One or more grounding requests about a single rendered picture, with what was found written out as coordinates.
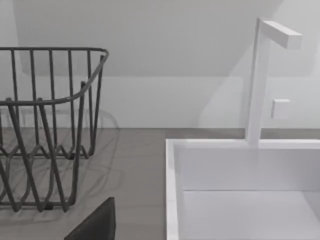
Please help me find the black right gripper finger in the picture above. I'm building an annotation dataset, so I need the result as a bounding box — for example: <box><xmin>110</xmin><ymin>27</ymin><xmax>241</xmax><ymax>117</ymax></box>
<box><xmin>63</xmin><ymin>196</ymin><xmax>117</xmax><ymax>240</ymax></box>

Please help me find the white sink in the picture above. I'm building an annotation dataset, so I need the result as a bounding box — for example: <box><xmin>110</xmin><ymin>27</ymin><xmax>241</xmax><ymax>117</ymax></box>
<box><xmin>165</xmin><ymin>138</ymin><xmax>320</xmax><ymax>240</ymax></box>

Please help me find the tall white tap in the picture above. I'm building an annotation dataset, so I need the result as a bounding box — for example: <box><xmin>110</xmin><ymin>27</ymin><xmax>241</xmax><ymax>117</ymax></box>
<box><xmin>245</xmin><ymin>17</ymin><xmax>303</xmax><ymax>147</ymax></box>

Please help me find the white square tap knob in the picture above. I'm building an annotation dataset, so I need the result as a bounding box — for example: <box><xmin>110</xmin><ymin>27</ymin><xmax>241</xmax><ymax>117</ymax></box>
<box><xmin>270</xmin><ymin>98</ymin><xmax>291</xmax><ymax>120</ymax></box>

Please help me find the dark grey wire basket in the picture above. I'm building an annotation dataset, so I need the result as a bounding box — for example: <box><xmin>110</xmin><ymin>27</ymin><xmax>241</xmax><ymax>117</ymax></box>
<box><xmin>0</xmin><ymin>47</ymin><xmax>110</xmax><ymax>213</ymax></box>

